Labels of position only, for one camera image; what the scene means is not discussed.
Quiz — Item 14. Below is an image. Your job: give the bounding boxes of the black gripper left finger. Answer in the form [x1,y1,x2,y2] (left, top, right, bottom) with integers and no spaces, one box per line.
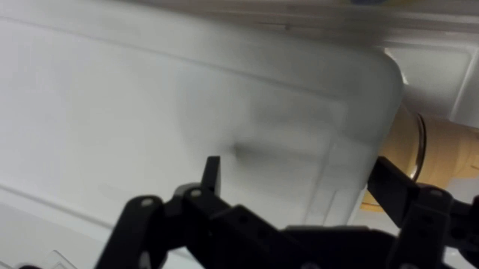
[94,154,287,269]

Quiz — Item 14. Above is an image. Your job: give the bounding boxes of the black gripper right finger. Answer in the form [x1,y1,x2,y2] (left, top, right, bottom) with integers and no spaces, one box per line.
[365,156,479,269]

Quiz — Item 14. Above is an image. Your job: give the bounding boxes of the clear plastic storage container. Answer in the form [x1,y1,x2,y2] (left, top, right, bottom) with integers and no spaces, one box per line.
[118,0,479,132]

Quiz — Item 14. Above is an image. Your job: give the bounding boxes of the brown round object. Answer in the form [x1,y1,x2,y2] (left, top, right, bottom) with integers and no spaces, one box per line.
[360,105,479,212]

